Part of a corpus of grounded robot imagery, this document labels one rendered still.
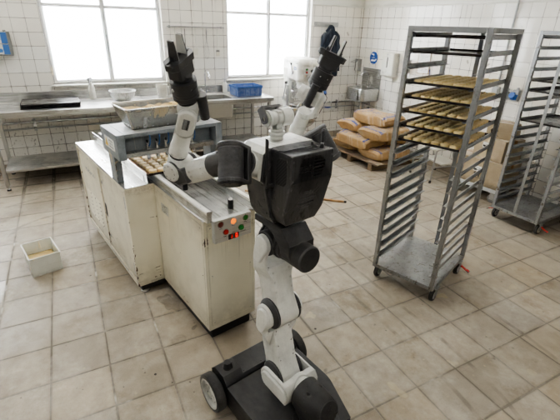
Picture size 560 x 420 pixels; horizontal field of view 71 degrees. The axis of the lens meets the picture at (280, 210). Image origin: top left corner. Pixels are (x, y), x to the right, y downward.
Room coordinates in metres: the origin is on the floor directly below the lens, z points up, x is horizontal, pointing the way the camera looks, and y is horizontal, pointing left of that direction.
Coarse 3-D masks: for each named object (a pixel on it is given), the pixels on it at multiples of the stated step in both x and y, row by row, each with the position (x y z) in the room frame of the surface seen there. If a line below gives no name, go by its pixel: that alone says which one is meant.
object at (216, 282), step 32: (160, 192) 2.31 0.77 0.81; (192, 192) 2.25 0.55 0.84; (224, 192) 2.27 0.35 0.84; (160, 224) 2.36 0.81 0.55; (192, 224) 1.95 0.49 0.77; (192, 256) 1.98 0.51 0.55; (224, 256) 1.93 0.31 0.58; (192, 288) 2.01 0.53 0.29; (224, 288) 1.93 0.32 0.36; (224, 320) 1.92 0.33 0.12
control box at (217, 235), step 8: (224, 216) 1.94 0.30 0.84; (232, 216) 1.94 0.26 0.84; (240, 216) 1.97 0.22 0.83; (248, 216) 2.00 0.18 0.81; (216, 224) 1.87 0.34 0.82; (224, 224) 1.90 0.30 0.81; (232, 224) 1.94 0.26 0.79; (240, 224) 1.96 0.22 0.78; (248, 224) 2.00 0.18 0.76; (216, 232) 1.87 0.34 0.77; (232, 232) 1.93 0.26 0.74; (240, 232) 1.97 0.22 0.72; (248, 232) 2.00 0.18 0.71; (216, 240) 1.87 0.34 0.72; (224, 240) 1.90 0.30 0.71
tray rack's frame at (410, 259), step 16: (480, 32) 2.32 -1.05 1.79; (496, 32) 2.32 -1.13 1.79; (512, 32) 2.57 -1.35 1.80; (480, 48) 2.91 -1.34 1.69; (512, 64) 2.74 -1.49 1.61; (496, 128) 2.74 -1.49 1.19; (480, 176) 2.76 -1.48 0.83; (480, 192) 2.74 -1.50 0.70; (416, 240) 2.97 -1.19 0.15; (464, 240) 2.75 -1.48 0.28; (384, 256) 2.70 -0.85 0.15; (400, 256) 2.71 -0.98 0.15; (416, 256) 2.71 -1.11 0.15; (432, 256) 2.72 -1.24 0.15; (400, 272) 2.47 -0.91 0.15; (416, 272) 2.47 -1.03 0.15; (448, 272) 2.51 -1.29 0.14
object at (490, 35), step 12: (492, 36) 2.29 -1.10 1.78; (480, 72) 2.29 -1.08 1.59; (480, 84) 2.28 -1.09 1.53; (468, 120) 2.30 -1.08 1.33; (468, 132) 2.29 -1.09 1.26; (456, 168) 2.30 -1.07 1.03; (456, 180) 2.29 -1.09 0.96; (456, 192) 2.29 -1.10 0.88; (444, 228) 2.29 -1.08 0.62; (444, 240) 2.29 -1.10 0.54; (432, 276) 2.29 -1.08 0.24; (432, 288) 2.28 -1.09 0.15
